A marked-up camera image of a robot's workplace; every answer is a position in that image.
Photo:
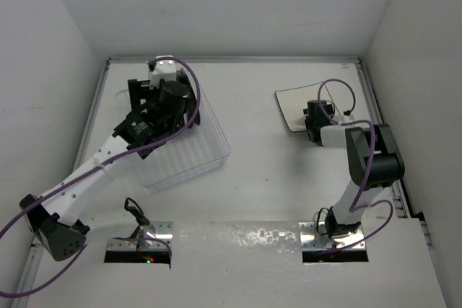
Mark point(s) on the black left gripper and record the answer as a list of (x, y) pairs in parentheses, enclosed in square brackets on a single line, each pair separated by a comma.
[(138, 91)]

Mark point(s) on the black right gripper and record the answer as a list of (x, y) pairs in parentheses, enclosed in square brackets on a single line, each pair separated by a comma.
[(330, 111)]

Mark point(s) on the white square plate black rim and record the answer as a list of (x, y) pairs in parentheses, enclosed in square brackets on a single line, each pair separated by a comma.
[(292, 103)]

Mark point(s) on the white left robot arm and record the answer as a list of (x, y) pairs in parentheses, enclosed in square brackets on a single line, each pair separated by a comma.
[(57, 217)]

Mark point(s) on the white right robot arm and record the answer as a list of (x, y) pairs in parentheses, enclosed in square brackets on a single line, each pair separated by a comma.
[(374, 162)]

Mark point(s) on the clear plastic dish rack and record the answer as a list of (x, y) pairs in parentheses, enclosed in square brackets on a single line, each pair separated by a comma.
[(195, 152)]

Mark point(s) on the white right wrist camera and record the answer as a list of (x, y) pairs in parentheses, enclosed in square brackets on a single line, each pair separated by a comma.
[(338, 119)]

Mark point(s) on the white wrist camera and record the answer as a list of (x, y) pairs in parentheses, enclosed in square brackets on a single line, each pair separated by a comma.
[(161, 70), (338, 119)]

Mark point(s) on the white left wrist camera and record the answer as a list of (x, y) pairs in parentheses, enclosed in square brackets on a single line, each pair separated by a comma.
[(161, 70)]

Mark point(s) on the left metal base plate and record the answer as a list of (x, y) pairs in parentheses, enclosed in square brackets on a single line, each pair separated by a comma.
[(155, 237)]

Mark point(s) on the metal base plate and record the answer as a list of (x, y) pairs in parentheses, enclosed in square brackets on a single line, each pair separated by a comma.
[(155, 237), (313, 241)]

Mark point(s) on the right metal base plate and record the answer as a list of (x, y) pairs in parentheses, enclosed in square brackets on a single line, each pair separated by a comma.
[(313, 241)]

